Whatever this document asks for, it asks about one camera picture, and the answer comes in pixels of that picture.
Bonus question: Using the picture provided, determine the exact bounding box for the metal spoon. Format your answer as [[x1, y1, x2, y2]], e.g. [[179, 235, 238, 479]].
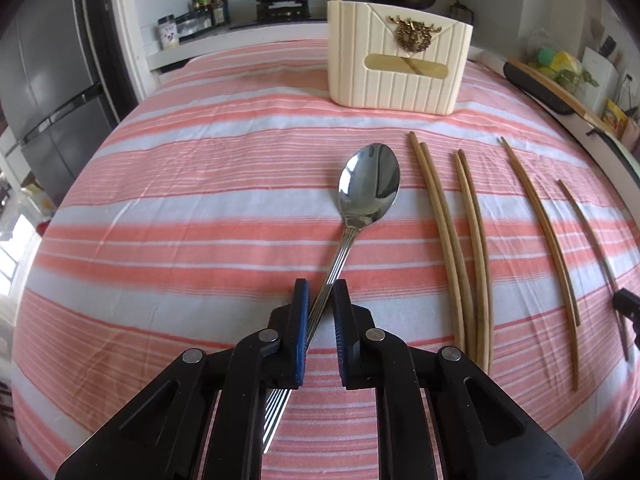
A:
[[257, 143, 402, 453]]

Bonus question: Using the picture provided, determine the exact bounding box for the yellow packet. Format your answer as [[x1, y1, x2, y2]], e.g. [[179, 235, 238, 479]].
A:
[[602, 98, 629, 137]]

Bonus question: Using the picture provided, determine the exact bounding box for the wooden cutting board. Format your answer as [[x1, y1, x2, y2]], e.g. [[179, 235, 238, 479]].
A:
[[506, 56, 610, 135]]

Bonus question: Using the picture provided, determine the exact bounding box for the grey refrigerator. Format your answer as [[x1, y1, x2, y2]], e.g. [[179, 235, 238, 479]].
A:
[[0, 0, 120, 183]]

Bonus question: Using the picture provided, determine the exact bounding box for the dark door frame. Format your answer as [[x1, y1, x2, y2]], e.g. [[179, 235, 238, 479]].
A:
[[80, 0, 149, 126]]

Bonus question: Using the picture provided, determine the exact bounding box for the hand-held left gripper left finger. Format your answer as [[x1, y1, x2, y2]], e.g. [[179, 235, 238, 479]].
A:
[[54, 278, 311, 480]]

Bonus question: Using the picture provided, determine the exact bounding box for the clear plastic bag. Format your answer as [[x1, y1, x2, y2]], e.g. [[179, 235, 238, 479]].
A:
[[524, 27, 599, 92]]

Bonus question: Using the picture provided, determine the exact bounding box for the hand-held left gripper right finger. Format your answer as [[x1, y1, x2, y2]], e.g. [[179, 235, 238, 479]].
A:
[[332, 279, 585, 480]]

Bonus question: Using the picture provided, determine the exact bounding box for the glass spice jar rack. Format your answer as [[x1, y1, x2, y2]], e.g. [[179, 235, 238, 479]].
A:
[[175, 10, 217, 42]]

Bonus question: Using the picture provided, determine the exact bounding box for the black plastic tray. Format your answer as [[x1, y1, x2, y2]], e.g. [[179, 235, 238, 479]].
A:
[[501, 59, 575, 117]]

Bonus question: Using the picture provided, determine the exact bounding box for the yellow fruit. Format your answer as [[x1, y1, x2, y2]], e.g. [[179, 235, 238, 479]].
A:
[[554, 51, 585, 80]]

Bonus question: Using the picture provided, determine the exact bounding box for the cream ribbed utensil holder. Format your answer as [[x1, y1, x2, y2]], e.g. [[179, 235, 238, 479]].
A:
[[326, 0, 474, 117]]

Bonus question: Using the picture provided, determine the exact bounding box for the set of wooden chopsticks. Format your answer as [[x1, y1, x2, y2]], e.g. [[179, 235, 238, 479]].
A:
[[407, 131, 632, 393]]

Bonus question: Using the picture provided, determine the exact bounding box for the glass french press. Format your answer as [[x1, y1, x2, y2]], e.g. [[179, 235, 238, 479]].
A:
[[448, 0, 474, 24]]

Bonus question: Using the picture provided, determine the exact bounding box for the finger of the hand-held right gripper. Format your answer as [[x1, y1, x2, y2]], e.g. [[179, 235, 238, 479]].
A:
[[612, 287, 640, 349]]

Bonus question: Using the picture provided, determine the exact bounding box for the black gas stove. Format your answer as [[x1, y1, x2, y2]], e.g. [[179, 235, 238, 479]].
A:
[[230, 0, 331, 31]]

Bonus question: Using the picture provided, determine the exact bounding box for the white knife block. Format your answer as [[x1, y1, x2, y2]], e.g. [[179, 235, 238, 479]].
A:
[[580, 35, 622, 113]]

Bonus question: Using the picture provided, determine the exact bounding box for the white labelled spice jar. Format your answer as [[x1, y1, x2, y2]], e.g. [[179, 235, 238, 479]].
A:
[[157, 14, 180, 50]]

